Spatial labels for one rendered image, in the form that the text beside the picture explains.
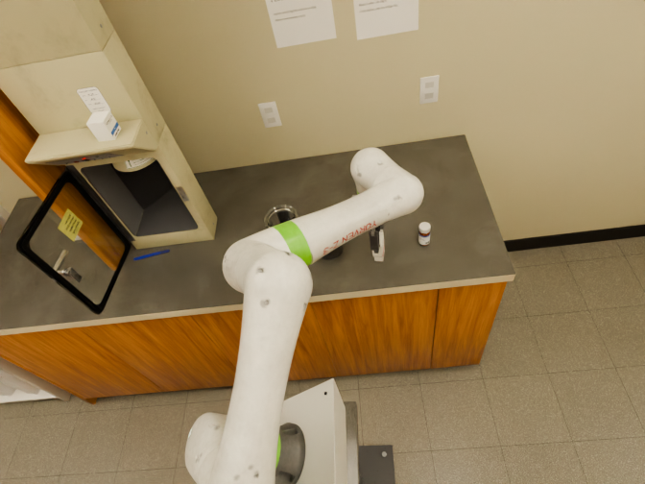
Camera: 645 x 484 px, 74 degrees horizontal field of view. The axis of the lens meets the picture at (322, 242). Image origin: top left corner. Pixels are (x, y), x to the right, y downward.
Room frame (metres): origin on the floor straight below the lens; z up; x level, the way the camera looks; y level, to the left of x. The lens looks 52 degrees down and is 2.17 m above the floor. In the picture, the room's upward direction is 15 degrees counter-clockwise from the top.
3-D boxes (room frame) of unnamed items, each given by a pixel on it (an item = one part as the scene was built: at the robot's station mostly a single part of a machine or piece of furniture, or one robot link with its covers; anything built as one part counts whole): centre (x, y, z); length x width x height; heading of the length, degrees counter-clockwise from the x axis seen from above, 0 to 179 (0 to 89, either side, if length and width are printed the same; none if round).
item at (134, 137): (1.09, 0.57, 1.46); 0.32 x 0.11 x 0.10; 80
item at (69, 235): (1.01, 0.76, 1.19); 0.30 x 0.01 x 0.40; 163
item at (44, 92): (1.27, 0.54, 1.32); 0.32 x 0.25 x 0.77; 80
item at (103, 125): (1.08, 0.49, 1.54); 0.05 x 0.05 x 0.06; 75
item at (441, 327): (1.18, 0.38, 0.45); 2.05 x 0.67 x 0.90; 80
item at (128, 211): (1.27, 0.54, 1.19); 0.26 x 0.24 x 0.35; 80
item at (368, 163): (0.84, -0.18, 1.34); 0.13 x 0.11 x 0.14; 22
